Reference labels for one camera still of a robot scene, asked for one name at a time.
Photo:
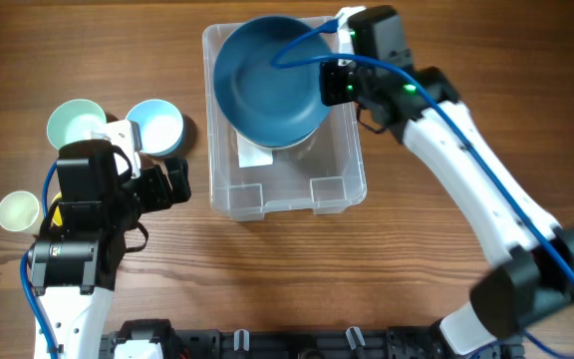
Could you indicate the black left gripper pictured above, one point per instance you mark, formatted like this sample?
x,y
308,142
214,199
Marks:
x,y
156,184

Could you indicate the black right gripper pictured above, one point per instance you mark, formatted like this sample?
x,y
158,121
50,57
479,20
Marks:
x,y
332,83

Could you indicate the light blue small bowl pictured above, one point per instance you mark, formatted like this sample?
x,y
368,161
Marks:
x,y
161,126

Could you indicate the dark blue bowl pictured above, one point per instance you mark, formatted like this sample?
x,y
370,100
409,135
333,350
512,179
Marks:
x,y
270,107

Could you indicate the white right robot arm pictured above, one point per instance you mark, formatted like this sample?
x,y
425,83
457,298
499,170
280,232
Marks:
x,y
530,254

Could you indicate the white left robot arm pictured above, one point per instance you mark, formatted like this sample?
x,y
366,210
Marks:
x,y
69,274

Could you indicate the clear plastic storage container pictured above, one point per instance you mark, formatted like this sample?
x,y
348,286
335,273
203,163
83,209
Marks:
x,y
325,174

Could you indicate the yellow cup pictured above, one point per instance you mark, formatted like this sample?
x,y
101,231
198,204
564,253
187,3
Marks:
x,y
57,218

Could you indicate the white paper label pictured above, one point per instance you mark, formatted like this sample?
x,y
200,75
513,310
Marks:
x,y
251,155

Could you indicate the mint green small bowl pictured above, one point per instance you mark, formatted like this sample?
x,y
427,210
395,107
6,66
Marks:
x,y
73,121

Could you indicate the cream cup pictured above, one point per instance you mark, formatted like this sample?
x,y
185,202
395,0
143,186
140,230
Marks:
x,y
20,211

